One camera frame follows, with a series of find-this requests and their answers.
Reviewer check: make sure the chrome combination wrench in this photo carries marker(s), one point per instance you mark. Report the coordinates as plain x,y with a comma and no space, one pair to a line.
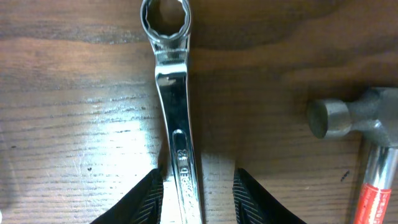
171,53

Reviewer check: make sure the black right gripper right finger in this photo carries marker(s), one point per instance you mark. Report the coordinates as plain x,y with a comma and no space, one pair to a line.
255,205

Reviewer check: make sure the small red-handled claw hammer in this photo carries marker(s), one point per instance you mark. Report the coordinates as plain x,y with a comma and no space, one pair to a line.
374,115

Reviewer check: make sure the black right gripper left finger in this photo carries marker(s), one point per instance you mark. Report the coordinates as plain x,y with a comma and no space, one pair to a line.
141,205

